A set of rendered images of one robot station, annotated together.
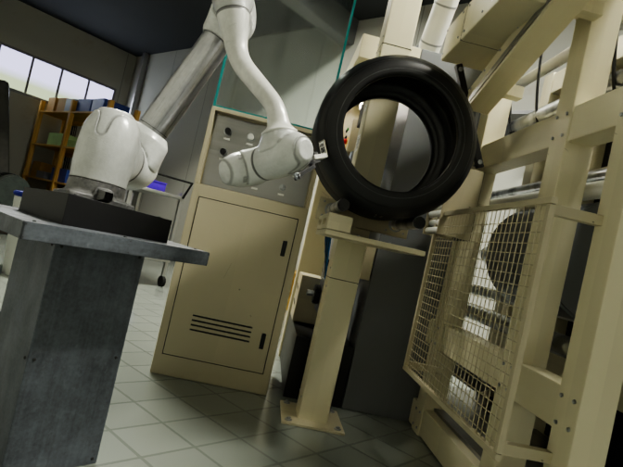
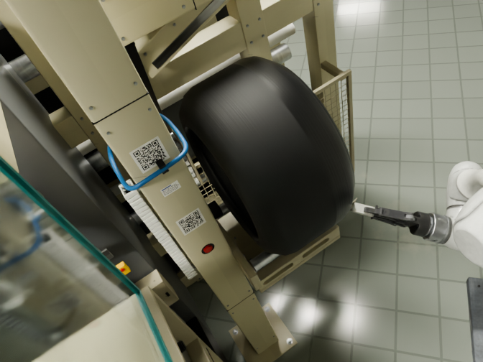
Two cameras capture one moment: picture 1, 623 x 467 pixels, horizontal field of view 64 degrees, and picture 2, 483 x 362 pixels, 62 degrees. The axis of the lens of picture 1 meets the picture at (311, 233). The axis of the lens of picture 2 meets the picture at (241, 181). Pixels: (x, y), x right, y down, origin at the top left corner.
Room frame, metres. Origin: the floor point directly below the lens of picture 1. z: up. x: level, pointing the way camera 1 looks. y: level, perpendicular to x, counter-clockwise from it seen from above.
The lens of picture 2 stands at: (2.15, 0.62, 2.12)
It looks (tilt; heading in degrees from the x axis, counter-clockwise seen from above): 49 degrees down; 259
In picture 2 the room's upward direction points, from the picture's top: 21 degrees counter-clockwise
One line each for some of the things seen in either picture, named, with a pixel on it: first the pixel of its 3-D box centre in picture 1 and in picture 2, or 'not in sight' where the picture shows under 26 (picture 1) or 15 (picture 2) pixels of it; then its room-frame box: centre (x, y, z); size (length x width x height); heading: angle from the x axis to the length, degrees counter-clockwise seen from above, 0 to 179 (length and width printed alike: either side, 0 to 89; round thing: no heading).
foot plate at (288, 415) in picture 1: (311, 415); (261, 336); (2.19, -0.17, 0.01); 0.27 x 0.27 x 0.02; 4
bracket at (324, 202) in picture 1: (363, 217); (228, 241); (2.12, -0.20, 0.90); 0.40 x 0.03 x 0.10; 94
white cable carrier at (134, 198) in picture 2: not in sight; (164, 235); (2.28, -0.14, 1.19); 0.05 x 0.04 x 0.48; 94
